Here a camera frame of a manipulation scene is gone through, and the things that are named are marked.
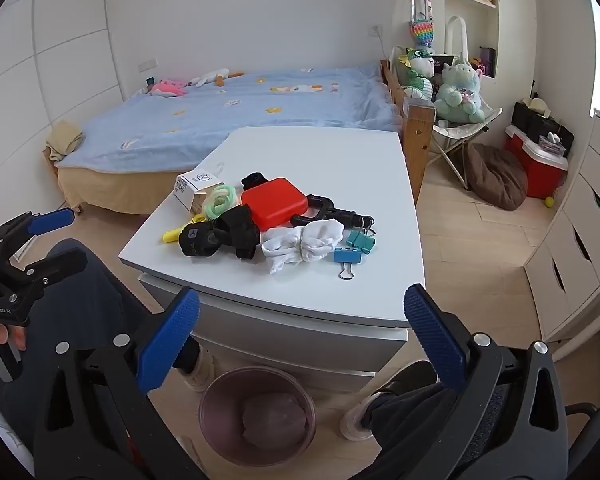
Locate black fabric wrist wrap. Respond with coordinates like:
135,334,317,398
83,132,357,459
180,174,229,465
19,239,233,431
177,206,261,261

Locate brown bean bag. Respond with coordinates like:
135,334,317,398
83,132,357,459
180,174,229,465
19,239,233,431
467,143,528,211

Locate rainbow pop bag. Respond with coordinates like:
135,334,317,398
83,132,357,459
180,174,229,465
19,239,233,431
409,0,437,49

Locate black office chair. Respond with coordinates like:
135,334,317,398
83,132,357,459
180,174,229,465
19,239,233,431
564,401,600,480

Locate pink plush toy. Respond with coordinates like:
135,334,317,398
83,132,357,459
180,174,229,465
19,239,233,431
149,79,187,97

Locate beige folded cloth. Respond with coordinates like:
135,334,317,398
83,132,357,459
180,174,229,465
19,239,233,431
45,120,83,163

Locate white cardboard box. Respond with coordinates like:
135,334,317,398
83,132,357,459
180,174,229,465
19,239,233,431
174,169,226,213

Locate black box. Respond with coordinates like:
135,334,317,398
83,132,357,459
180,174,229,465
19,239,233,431
432,55,456,81

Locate bed with blue cover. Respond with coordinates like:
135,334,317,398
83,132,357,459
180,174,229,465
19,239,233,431
55,64,406,172

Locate white sock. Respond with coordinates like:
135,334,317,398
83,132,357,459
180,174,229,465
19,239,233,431
261,227,306,275
300,222,347,263

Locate white folding chair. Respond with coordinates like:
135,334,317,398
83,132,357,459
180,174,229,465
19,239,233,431
420,105,503,189

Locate teal unicorn plush toy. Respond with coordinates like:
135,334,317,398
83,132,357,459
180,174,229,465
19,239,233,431
434,54,486,124

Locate black bag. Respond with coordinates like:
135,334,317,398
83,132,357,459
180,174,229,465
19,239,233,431
511,101,576,153

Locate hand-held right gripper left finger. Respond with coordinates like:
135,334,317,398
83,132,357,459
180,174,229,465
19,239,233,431
32,286,206,480

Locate red plastic case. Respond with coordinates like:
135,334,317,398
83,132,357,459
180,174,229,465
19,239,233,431
240,177,310,231

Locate white wall shelf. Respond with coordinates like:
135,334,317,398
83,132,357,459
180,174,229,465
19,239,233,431
440,0,511,81

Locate green dragon plush toy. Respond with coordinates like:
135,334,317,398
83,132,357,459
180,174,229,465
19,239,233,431
399,46,437,102

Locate blue binder clip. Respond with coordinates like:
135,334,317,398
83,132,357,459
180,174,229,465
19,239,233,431
334,247,363,279

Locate tan bed skirt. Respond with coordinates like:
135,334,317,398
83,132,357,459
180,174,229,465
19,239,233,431
55,162,201,216

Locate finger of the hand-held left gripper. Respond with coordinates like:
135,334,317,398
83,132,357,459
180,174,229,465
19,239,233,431
0,248,89,306
0,207,76,247

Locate wooden bed frame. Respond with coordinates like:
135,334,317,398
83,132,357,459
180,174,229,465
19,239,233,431
380,60,437,206

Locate green hair ties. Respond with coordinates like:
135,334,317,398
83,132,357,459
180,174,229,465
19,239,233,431
203,185,241,221

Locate person's right leg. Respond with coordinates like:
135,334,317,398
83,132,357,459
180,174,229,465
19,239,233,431
365,360,481,480

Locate red cooler box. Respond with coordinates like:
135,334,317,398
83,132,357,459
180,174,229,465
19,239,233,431
505,125,570,200

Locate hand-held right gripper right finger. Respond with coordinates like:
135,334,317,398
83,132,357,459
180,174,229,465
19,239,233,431
403,284,569,480

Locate white drawer unit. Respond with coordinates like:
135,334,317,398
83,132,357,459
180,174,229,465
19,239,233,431
525,110,600,343

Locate person's right white shoe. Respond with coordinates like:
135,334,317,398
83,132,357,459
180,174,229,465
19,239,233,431
340,392,383,442

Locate person's leg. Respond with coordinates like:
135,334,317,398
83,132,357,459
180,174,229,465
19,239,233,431
10,239,203,411
365,360,481,480

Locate mauve plastic trash bin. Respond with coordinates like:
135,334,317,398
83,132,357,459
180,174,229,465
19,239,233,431
198,366,317,468

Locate person's left leg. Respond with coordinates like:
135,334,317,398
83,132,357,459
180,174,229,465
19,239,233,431
10,239,203,411

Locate person's left white shoe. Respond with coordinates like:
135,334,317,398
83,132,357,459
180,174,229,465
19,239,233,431
184,347,216,392

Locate black U-shaped tool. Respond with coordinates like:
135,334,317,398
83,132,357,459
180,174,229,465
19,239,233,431
290,194,362,228

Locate teal binder clip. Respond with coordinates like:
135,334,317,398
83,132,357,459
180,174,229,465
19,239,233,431
346,217,368,249
356,216,379,254

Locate person's white shoe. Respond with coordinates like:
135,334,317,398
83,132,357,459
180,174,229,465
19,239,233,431
184,347,216,392
340,392,383,442

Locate yellow plastic item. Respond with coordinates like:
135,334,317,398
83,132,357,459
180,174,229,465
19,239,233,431
162,214,208,243

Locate white goose plush toy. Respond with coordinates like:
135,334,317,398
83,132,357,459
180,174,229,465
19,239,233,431
187,67,244,88

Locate white drawer cabinet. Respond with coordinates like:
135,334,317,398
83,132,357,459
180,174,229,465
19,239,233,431
117,126,427,393

